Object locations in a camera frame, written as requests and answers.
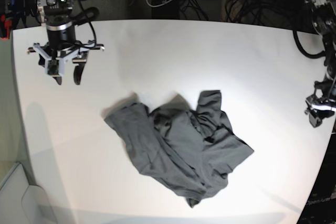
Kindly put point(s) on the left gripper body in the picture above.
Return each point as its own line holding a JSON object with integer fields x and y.
{"x": 319, "y": 109}

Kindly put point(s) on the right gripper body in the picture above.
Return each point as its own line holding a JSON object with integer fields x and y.
{"x": 75, "y": 54}

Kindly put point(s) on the dark grey t-shirt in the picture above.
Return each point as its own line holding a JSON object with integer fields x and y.
{"x": 190, "y": 152}

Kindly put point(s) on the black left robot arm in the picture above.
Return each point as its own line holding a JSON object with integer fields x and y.
{"x": 323, "y": 21}

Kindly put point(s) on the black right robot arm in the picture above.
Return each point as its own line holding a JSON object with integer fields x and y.
{"x": 60, "y": 17}

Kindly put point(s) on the red and black clamp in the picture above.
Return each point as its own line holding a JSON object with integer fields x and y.
{"x": 6, "y": 26}

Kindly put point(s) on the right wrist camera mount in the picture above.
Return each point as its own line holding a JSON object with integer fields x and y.
{"x": 55, "y": 68}

